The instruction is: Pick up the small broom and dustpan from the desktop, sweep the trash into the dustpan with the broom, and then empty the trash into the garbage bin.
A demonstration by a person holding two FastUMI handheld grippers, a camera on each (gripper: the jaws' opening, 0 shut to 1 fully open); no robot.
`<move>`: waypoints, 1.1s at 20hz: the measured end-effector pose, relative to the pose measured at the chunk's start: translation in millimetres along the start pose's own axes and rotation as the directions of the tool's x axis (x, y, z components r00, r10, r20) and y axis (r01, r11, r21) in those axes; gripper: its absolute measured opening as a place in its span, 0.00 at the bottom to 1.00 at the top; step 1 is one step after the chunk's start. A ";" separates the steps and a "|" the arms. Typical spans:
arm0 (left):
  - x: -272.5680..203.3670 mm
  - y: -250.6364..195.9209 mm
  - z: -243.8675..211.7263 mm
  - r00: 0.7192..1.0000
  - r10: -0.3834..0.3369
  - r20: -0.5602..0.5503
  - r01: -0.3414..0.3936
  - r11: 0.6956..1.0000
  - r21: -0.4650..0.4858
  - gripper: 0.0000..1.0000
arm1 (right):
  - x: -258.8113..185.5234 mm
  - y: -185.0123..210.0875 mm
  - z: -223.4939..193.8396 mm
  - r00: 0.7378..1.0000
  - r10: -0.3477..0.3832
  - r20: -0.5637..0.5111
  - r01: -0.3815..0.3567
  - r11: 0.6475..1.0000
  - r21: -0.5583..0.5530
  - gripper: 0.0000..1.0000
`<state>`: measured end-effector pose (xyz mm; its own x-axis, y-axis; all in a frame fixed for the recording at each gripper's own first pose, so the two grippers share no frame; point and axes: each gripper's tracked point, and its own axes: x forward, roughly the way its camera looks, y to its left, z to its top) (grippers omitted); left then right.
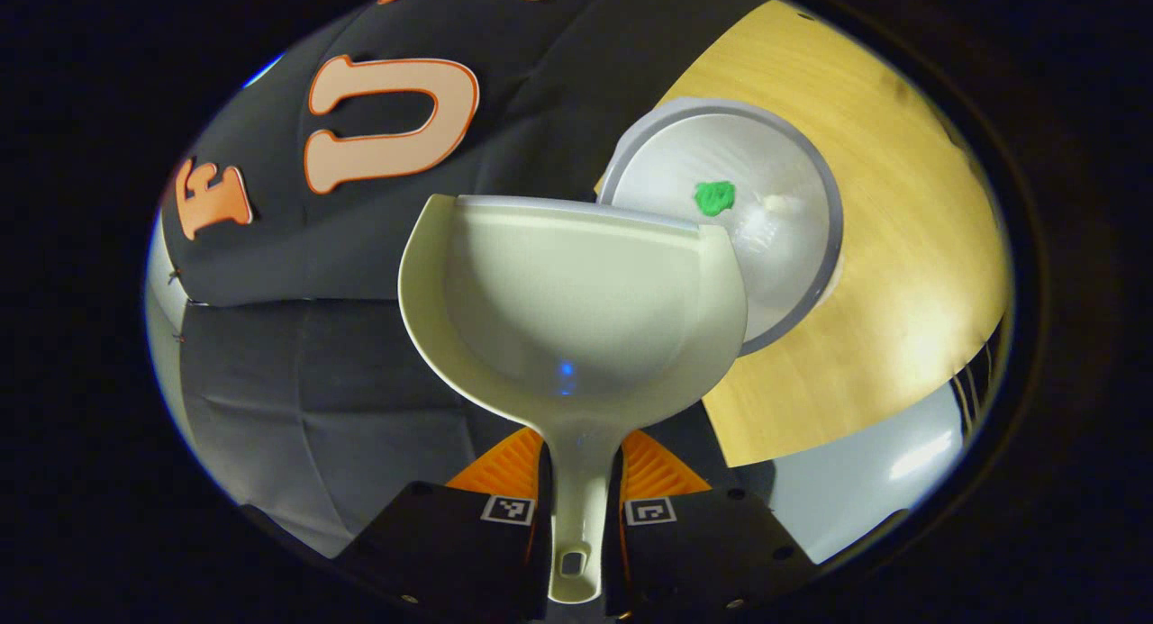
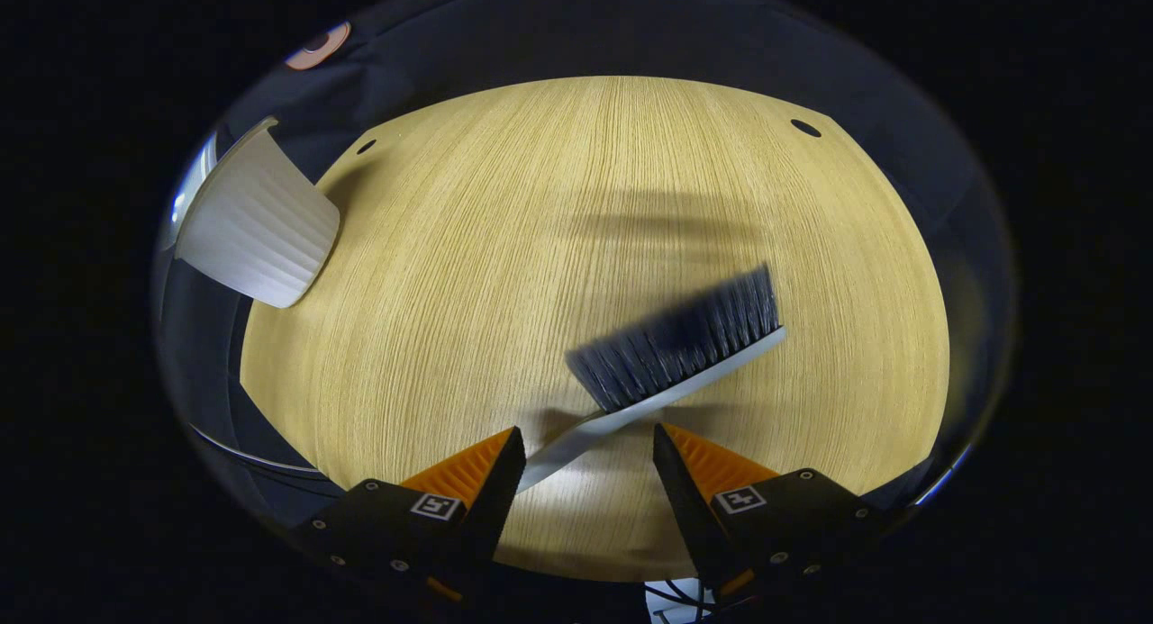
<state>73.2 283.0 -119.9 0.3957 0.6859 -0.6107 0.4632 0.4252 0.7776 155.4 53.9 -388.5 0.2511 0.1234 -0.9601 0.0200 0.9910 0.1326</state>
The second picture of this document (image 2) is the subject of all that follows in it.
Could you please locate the white object with black cables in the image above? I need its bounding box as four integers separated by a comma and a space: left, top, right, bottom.
644, 579, 714, 624

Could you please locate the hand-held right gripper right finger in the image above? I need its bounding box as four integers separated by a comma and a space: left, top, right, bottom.
652, 423, 894, 600

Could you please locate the white ribbed garbage bin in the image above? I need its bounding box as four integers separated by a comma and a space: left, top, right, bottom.
173, 117, 341, 310

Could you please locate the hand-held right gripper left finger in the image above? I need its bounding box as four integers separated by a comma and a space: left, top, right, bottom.
302, 426, 528, 607

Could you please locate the small white broom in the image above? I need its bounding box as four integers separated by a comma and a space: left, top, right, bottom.
518, 264, 787, 495

